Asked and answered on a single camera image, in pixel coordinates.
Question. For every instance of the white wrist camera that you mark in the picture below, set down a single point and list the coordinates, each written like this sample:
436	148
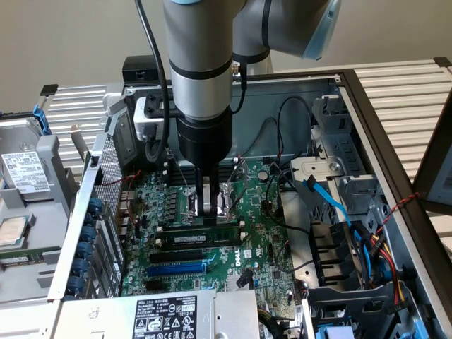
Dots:
141	120

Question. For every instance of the hard disk with white label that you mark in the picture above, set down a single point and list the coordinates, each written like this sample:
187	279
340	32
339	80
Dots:
17	136

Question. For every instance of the grey power supply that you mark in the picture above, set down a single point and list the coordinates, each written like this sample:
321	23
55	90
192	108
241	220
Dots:
106	314

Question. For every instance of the black camera bracket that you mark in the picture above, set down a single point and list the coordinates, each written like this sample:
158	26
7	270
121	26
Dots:
152	106

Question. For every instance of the silver CPU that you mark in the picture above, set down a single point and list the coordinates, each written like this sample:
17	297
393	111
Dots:
12	229

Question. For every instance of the grey parts rack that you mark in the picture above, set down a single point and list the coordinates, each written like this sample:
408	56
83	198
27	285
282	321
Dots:
46	212

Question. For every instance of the blue disk caddy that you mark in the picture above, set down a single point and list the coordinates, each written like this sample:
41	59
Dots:
40	116

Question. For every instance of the open grey PC case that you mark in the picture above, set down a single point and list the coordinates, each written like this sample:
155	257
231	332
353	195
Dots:
268	102

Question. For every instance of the thin metal locking lever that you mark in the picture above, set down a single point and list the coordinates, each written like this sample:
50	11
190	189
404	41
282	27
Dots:
190	216
182	174

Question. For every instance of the blue expansion slot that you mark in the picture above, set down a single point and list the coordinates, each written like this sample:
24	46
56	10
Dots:
176	270

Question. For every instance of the dark framed panel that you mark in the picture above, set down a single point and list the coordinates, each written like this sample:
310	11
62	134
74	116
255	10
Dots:
434	169

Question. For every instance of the metal disk bay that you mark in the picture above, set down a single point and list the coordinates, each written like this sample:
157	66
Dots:
349	152

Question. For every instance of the silver chipset heatsink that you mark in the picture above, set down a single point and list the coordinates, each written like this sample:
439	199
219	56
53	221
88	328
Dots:
233	282

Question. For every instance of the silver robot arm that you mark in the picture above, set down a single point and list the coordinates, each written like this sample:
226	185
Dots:
201	53

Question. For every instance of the CPU socket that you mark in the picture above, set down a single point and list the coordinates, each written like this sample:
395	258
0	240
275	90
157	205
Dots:
190	205

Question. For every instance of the green motherboard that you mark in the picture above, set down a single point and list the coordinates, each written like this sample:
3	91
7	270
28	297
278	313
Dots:
254	212

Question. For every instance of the black plastic bracket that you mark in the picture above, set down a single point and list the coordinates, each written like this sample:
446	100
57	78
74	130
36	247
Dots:
332	247

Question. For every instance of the metal socket cover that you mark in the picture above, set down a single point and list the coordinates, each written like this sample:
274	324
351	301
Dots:
237	183

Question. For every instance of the round coin battery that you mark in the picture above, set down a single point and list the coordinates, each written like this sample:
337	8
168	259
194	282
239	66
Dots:
262	174

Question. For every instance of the black table end cap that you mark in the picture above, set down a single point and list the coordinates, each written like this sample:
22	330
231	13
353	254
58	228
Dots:
48	89
443	62

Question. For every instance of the short black expansion slot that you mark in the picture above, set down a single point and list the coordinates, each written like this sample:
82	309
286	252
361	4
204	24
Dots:
157	286

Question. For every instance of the dark metal drive cage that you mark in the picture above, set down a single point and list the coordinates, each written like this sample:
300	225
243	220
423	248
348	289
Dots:
353	303

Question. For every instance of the long black expansion slot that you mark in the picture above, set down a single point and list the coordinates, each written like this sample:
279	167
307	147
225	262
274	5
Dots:
176	256

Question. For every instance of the green RAM stick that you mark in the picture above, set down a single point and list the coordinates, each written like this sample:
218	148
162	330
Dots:
219	234
21	256

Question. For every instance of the graphics card with metal bracket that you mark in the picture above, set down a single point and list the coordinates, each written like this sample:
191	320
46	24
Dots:
79	141

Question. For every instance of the blue slot retention bar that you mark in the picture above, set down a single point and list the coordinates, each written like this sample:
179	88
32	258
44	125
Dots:
86	234

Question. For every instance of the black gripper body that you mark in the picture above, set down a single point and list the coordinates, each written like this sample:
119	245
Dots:
205	141

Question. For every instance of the black box device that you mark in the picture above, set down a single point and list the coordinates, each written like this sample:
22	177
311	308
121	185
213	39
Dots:
139	69

